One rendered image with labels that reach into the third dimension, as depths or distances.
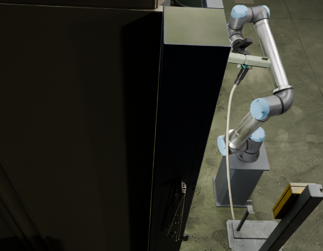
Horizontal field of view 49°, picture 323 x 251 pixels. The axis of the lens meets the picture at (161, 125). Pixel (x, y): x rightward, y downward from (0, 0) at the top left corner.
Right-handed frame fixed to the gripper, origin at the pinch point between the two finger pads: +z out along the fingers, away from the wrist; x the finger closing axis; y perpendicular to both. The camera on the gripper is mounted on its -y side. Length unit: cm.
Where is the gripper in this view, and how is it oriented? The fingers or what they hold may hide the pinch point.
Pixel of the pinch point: (248, 65)
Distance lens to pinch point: 207.6
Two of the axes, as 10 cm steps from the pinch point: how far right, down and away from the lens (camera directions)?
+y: -2.7, 6.0, 7.5
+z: 1.1, 7.9, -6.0
